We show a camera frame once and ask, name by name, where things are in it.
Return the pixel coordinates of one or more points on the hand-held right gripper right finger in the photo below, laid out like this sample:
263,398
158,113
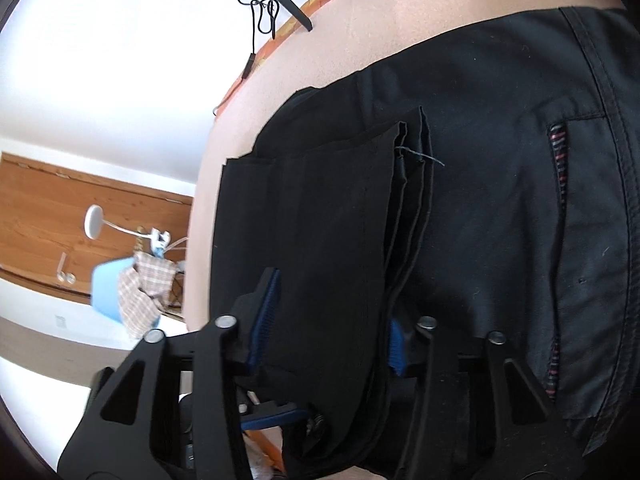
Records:
397,350

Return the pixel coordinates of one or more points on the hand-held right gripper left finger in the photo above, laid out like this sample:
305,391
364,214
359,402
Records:
264,322

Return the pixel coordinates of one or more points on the black pants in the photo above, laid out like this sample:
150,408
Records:
475,185

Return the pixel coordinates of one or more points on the checked cloth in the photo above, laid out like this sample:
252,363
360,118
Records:
135,300

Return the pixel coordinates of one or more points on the light blue chair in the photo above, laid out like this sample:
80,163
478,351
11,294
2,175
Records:
106,290

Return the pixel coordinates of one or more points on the white desk lamp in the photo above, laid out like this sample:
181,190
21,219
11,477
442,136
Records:
93,221

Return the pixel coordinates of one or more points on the wooden door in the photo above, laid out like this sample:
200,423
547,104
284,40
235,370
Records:
45,220

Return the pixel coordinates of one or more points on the white wall socket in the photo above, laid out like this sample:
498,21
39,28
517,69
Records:
60,321

